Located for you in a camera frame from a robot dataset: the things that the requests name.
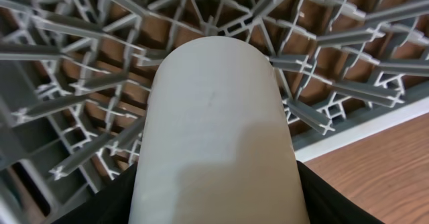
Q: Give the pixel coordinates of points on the small white cup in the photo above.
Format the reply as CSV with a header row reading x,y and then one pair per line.
x,y
216,146

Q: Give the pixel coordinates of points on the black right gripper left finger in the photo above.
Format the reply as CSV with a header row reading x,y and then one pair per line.
x,y
109,206

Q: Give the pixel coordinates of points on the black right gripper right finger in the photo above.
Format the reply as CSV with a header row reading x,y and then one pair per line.
x,y
325,204

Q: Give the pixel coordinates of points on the grey dishwasher rack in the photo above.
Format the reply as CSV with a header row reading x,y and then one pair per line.
x,y
76,77

